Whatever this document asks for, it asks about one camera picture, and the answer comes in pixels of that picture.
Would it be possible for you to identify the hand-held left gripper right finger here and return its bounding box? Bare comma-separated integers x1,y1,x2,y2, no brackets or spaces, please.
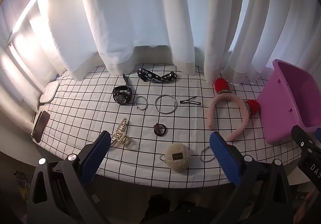
209,131,295,224

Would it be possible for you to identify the cream fluffy pompom keychain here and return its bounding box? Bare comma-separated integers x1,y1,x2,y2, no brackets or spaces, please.
158,142,191,171

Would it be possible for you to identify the silver hoop ring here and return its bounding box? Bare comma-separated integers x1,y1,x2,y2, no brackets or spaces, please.
199,146,216,163

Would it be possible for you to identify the pink fluffy strawberry headband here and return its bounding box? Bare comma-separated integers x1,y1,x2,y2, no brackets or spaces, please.
207,78,261,142

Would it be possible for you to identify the large silver bangle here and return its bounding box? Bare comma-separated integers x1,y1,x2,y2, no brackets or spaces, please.
154,94,178,115

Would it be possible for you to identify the white sheer curtain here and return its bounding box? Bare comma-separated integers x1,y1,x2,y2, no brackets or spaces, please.
0,0,83,114

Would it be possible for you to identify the gold claw hair clip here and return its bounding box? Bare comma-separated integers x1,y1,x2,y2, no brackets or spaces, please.
110,118,131,147

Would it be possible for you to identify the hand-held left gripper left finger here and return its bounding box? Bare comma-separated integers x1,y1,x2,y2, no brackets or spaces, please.
26,131,112,224

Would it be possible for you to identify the red-edged smartphone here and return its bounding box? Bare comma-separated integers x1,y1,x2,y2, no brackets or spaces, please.
31,111,50,144

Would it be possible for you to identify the pink plastic basin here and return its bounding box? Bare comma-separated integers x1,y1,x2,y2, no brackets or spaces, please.
256,59,321,144

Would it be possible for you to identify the dark brown hair tie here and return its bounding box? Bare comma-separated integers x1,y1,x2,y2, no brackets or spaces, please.
153,122,166,136

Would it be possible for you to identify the white flat device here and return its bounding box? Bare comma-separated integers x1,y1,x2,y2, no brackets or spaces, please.
40,81,60,104

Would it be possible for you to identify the black printed fabric strap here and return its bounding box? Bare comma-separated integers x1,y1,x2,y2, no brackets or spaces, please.
137,67,177,84

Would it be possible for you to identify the black wrist watch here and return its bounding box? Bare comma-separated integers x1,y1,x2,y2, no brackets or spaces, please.
112,73,133,106

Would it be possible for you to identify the white black-checked tablecloth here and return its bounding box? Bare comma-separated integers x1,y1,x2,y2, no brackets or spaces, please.
33,63,301,187

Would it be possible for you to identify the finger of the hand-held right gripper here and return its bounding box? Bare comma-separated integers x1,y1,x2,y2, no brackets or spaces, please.
291,125,321,157

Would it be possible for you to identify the black metal hair clip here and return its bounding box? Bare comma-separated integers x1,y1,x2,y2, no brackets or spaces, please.
180,96,201,106

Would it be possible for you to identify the person's right hand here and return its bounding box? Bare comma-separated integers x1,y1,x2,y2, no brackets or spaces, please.
292,187,318,224

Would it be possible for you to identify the small silver bangle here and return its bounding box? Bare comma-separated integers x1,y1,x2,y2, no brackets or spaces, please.
135,96,148,111

